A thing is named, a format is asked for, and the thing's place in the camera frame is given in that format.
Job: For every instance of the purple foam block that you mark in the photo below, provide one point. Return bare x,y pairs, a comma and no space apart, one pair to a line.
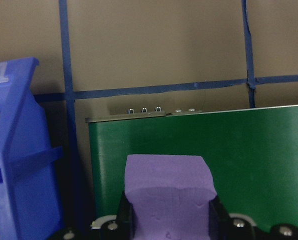
168,200

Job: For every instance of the green conveyor belt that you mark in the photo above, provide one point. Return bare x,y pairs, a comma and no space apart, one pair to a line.
238,162

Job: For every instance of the blue plastic storage bin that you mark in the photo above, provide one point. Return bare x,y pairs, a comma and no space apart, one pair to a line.
26,175

